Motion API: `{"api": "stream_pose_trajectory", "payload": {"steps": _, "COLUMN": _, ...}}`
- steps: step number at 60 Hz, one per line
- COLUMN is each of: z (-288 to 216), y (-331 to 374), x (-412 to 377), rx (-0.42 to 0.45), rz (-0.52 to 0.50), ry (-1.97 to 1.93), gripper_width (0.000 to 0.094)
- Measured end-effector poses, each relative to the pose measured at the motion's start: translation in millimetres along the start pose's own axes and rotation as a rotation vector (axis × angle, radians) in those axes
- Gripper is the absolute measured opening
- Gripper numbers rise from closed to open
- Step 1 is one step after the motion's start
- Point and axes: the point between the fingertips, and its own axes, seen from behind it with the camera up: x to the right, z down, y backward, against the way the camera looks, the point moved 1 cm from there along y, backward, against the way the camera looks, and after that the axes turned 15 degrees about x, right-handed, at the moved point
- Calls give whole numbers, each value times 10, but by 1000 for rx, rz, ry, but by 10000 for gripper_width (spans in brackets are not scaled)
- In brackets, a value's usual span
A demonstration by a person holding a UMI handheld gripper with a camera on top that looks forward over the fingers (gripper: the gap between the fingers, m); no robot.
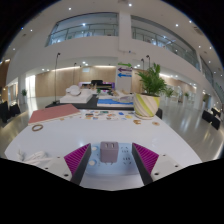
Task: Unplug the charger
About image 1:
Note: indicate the small potted floor plant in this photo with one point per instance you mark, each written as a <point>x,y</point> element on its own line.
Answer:
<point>24,93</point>

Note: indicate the black low platform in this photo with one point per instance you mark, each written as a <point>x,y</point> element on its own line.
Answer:
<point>90,106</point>

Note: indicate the large potted floor plant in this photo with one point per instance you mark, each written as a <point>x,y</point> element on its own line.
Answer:
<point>169,91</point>

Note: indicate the pink flat board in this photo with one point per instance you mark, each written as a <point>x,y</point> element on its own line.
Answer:
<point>53,113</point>

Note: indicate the black cloth-covered table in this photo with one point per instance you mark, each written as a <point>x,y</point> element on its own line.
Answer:
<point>159,114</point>

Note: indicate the tall black floor lamp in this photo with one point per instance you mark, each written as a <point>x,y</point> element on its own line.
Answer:
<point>74,75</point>
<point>55,80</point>

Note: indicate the grey block charger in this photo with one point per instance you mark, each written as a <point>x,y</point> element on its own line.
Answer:
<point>109,152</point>

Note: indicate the black piano with purple panel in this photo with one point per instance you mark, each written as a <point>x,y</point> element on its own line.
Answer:
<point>97,82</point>

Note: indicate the blue display mat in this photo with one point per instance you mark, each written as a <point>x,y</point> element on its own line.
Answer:
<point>111,102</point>

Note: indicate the group of black chairs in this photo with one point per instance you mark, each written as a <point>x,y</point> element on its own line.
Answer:
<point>210,118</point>
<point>8,111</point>

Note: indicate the potted plant in striped pot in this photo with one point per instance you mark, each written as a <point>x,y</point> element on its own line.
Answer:
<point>146,105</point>

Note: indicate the arrow direction sign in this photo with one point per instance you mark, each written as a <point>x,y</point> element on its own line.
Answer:
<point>124,76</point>

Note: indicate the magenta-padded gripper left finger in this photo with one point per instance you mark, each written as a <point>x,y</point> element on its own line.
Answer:
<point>77,159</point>

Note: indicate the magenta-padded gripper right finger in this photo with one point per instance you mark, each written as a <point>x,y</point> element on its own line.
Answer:
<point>146,159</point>

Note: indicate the colourful sticker sheet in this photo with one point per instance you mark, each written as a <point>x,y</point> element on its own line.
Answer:
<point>103,115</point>

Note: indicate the small round orange disc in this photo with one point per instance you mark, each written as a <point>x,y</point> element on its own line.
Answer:
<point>155,123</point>

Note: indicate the small brown cut-out piece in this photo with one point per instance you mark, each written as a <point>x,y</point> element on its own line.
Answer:
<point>137,122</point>

